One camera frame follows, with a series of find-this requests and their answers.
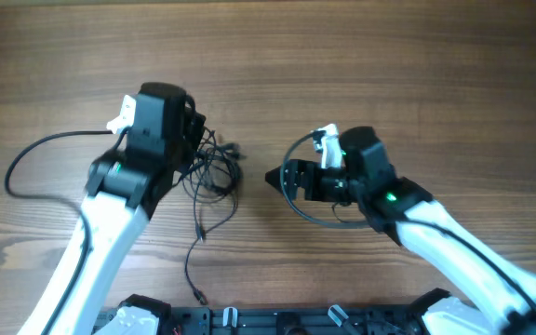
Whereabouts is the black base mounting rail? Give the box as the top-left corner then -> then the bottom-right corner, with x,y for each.
95,304 -> 436,335

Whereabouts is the black cable bundle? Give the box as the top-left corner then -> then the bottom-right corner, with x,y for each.
174,127 -> 246,241

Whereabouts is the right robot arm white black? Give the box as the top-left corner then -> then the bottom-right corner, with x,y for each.
265,124 -> 536,334

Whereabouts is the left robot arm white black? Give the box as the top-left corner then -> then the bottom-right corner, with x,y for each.
20,82 -> 206,334

